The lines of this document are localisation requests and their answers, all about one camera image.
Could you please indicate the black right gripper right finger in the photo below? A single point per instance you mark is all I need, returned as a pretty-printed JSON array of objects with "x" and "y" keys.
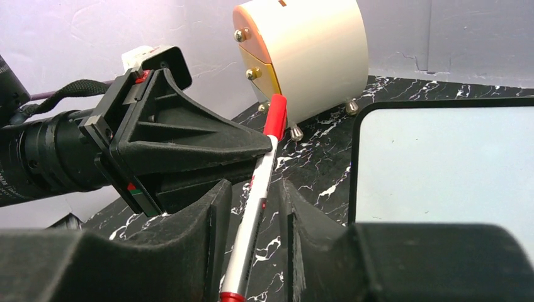
[{"x": 325, "y": 261}]

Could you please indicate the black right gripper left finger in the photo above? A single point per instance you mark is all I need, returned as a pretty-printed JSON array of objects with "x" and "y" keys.
[{"x": 178, "y": 259}]

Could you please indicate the white marker red cap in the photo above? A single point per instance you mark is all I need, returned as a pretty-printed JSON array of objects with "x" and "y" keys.
[{"x": 236, "y": 279}]

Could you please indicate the cream cylindrical drawer box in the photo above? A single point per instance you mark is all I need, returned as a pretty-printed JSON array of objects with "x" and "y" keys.
[{"x": 315, "y": 53}]

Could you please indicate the white board black frame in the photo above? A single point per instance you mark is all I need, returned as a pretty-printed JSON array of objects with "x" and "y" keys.
[{"x": 445, "y": 161}]

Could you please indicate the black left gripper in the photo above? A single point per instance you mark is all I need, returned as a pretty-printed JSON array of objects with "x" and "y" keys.
[{"x": 160, "y": 149}]

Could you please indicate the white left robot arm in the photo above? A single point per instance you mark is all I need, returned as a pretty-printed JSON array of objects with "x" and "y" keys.
[{"x": 43, "y": 152}]

